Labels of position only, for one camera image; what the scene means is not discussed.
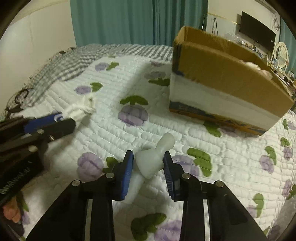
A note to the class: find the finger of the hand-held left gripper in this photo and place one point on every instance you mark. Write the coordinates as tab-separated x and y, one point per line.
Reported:
62	128
41	122

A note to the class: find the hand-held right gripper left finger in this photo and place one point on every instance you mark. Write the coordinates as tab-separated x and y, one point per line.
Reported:
126	177

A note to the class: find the knotted white sock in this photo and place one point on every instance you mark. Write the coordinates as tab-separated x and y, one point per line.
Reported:
79	109

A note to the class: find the floral quilt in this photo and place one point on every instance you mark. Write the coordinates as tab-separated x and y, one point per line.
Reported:
129	129

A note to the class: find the crumpled white cloth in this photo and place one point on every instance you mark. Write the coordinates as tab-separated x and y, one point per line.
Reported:
256	67

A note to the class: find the cardboard box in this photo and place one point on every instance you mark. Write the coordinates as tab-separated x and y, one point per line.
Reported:
219	76

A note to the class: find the black wall television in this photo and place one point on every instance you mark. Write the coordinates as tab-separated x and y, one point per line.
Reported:
256	31

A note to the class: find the clear plastic bag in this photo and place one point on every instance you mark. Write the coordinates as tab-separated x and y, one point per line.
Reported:
233	37

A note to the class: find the oval vanity mirror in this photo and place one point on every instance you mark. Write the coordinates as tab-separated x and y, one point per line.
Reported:
281	54

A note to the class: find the light teal curtain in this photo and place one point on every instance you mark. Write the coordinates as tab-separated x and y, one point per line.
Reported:
288	34

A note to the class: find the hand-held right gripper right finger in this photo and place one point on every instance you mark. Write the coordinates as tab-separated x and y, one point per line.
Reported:
170	177

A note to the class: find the person's left hand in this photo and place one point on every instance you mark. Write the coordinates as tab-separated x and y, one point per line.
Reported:
11	212

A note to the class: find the white plastic pipe fitting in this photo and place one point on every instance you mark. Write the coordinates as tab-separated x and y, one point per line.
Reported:
148	162

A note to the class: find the white dressing table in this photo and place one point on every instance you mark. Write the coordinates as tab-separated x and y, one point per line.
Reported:
286	76

